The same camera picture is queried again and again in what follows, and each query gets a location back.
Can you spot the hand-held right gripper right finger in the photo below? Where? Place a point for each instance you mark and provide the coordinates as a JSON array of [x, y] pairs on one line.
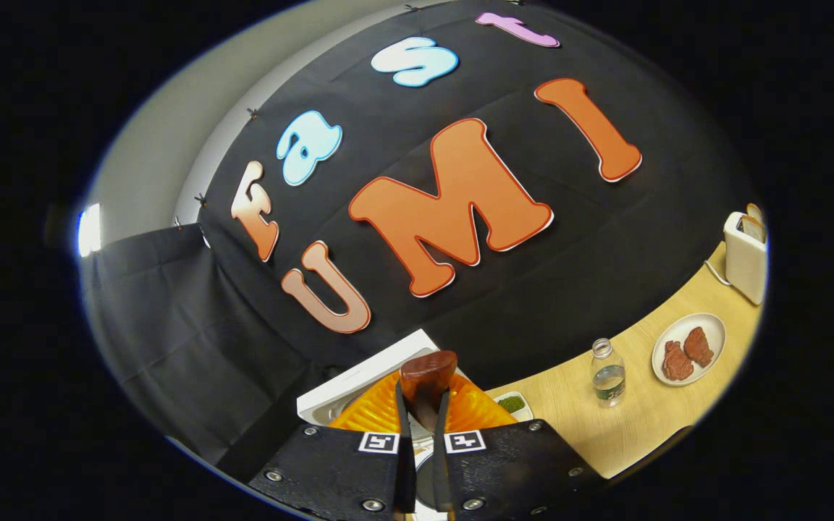
[[441, 470]]

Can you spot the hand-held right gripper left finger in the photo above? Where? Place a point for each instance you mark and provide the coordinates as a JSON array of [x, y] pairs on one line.
[[406, 470]]

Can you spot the brown wooden spoon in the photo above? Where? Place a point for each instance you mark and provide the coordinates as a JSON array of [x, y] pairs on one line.
[[428, 373]]

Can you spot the white rice cooker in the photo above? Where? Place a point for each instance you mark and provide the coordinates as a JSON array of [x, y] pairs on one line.
[[359, 376]]

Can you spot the small dish of green beans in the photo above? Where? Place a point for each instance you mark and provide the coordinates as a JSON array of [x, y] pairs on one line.
[[511, 405]]

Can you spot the clear plastic water bottle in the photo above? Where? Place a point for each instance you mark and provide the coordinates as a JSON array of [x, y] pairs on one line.
[[608, 380]]

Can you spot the black backdrop cloth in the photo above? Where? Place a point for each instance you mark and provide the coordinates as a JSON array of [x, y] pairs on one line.
[[533, 289]]

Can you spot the brown meat piece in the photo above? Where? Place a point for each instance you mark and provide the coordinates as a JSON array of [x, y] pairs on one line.
[[676, 362], [698, 347]]

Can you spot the white round plate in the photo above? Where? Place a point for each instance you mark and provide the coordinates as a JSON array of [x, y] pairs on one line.
[[714, 329]]

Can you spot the white toaster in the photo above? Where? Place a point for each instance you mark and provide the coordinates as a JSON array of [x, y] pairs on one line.
[[743, 264]]

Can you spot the toast bread slice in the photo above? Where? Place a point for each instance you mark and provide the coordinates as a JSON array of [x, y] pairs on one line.
[[756, 210], [754, 230]]

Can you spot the ceiling light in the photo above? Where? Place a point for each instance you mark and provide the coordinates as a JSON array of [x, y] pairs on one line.
[[89, 230]]

